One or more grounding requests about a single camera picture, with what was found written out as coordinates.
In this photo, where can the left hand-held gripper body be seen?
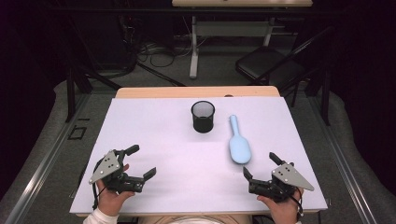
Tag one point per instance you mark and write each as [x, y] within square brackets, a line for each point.
[107, 166]

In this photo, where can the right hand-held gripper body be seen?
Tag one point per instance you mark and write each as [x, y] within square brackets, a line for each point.
[288, 177]

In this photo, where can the light blue hairbrush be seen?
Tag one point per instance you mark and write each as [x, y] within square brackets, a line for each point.
[239, 149]

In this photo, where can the black mesh cup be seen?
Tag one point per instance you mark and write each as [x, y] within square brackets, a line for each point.
[202, 124]

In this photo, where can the person's left hand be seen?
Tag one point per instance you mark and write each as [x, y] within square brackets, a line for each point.
[110, 200]

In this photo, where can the person's right hand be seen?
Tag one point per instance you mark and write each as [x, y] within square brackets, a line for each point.
[285, 213]

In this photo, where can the white table mat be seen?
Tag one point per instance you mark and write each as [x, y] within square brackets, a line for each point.
[174, 161]

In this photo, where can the black metal stand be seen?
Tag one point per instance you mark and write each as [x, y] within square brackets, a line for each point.
[70, 99]

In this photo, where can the wooden table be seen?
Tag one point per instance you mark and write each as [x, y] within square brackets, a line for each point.
[186, 92]

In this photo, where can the black folding chair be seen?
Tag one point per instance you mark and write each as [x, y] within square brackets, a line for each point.
[264, 62]

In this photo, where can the white-legged desk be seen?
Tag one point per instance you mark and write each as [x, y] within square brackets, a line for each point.
[194, 62]

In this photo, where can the aluminium floor rail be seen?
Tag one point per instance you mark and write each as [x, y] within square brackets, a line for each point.
[40, 174]
[345, 174]

